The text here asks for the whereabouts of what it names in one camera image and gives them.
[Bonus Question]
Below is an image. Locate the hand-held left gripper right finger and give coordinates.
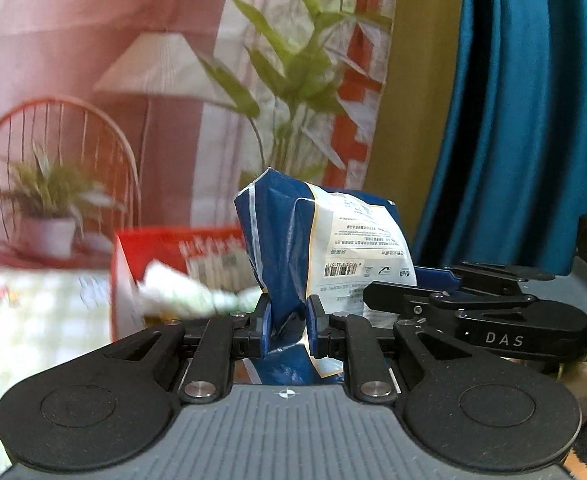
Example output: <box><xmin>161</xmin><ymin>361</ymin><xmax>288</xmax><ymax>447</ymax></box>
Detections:
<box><xmin>307</xmin><ymin>295</ymin><xmax>474</xmax><ymax>405</ymax></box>

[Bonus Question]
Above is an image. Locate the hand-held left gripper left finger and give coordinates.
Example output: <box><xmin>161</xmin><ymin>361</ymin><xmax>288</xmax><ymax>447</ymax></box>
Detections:
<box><xmin>103</xmin><ymin>294</ymin><xmax>273</xmax><ymax>405</ymax></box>

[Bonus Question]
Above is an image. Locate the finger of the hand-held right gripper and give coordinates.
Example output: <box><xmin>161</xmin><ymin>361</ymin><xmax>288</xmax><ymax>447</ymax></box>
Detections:
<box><xmin>363</xmin><ymin>282</ymin><xmax>539</xmax><ymax>329</ymax></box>
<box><xmin>415</xmin><ymin>261</ymin><xmax>557</xmax><ymax>295</ymax></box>

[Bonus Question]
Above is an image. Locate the blue white plastic package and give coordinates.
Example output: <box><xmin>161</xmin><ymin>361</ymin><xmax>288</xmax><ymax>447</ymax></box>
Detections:
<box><xmin>233</xmin><ymin>167</ymin><xmax>419</xmax><ymax>387</ymax></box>

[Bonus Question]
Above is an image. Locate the white green printed plastic bag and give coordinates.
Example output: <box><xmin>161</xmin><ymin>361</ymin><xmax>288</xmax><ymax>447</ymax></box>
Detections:
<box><xmin>137</xmin><ymin>259</ymin><xmax>262</xmax><ymax>319</ymax></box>

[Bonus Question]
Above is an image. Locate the red cardboard box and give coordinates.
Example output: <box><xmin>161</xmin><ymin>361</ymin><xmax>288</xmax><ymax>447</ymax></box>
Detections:
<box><xmin>110</xmin><ymin>227</ymin><xmax>255</xmax><ymax>342</ymax></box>

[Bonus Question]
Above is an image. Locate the teal curtain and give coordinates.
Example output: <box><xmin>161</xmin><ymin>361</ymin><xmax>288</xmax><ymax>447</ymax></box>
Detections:
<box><xmin>412</xmin><ymin>0</ymin><xmax>587</xmax><ymax>277</ymax></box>

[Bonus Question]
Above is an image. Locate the green checked tablecloth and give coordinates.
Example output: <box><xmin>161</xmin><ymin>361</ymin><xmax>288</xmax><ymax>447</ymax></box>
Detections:
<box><xmin>0</xmin><ymin>269</ymin><xmax>117</xmax><ymax>480</ymax></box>

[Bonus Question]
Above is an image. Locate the printed backdrop cloth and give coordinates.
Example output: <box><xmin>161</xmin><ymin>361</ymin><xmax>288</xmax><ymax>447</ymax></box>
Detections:
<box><xmin>0</xmin><ymin>0</ymin><xmax>400</xmax><ymax>282</ymax></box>

